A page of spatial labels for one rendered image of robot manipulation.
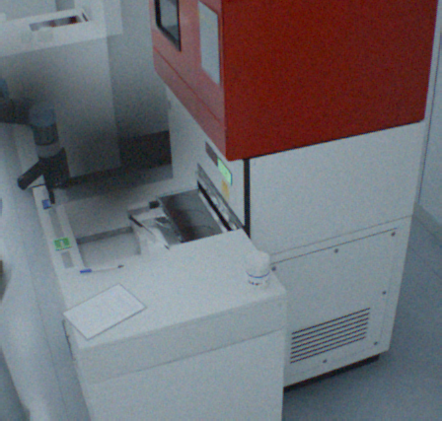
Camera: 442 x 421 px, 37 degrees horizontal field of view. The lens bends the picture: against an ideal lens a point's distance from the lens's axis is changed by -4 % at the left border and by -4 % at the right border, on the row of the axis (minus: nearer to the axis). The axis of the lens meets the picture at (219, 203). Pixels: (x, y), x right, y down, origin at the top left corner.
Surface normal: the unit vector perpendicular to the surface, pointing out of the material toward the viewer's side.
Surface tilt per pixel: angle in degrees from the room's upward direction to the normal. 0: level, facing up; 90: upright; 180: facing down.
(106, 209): 0
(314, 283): 90
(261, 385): 90
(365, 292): 90
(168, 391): 90
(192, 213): 0
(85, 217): 0
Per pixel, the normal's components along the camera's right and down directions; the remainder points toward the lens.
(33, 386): -0.03, -0.83
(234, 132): 0.36, 0.51
